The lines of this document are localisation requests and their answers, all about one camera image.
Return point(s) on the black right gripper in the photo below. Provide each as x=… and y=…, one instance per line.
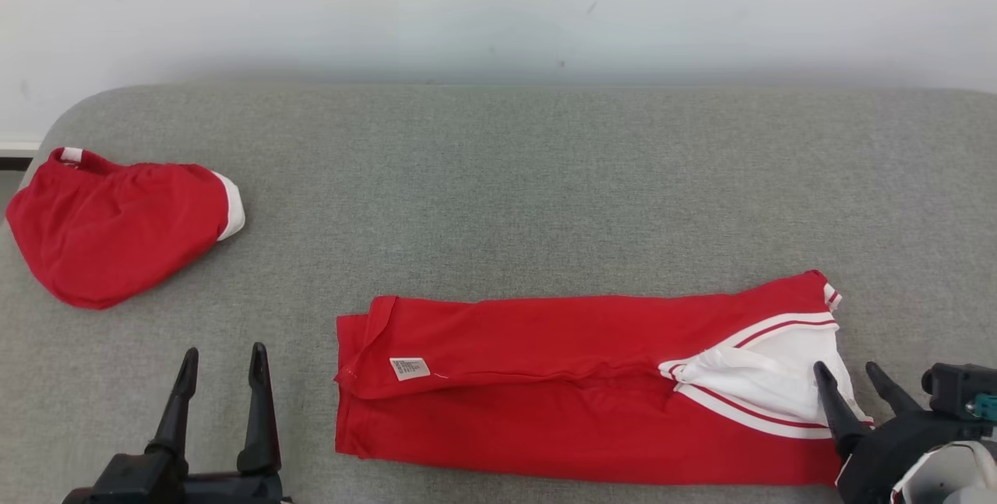
x=880, y=461

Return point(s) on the white baseboard with dark strip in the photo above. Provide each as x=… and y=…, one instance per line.
x=15, y=147

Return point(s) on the red basketball jersey white trim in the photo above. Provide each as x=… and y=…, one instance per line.
x=117, y=231

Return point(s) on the red shorts white striped panels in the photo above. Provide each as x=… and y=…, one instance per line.
x=545, y=426

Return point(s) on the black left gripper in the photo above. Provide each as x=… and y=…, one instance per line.
x=156, y=484

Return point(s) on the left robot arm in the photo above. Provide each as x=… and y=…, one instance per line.
x=78, y=498

